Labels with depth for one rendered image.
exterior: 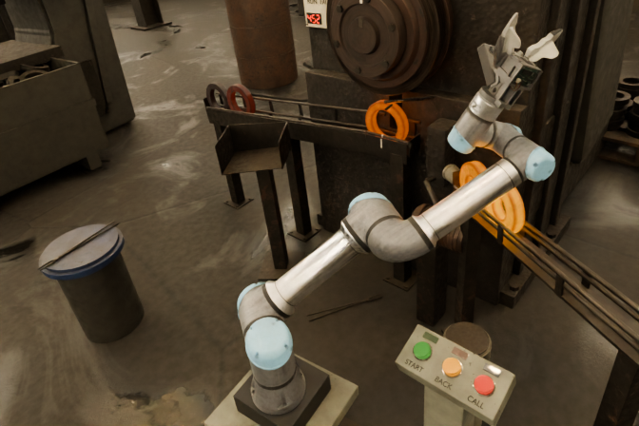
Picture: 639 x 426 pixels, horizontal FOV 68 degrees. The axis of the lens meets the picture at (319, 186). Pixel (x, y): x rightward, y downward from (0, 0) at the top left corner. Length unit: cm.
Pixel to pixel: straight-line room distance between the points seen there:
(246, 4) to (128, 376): 328
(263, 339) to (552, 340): 121
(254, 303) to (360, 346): 74
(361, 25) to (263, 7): 290
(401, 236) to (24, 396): 165
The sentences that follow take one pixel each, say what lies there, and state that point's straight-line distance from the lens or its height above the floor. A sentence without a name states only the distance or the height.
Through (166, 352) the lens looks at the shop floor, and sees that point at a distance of 216.
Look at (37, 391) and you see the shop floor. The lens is 229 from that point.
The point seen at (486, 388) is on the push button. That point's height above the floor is 61.
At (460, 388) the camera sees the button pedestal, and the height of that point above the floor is 59.
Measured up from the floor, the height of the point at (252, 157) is 60.
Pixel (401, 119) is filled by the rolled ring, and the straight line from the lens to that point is 180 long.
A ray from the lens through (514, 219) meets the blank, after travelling 138.
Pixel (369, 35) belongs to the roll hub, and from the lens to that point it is 164.
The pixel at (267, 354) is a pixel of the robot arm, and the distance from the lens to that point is 124.
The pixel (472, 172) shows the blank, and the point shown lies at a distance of 153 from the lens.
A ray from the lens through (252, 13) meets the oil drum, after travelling 450.
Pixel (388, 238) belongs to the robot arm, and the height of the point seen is 80.
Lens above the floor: 152
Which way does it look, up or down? 31 degrees down
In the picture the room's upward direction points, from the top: 7 degrees counter-clockwise
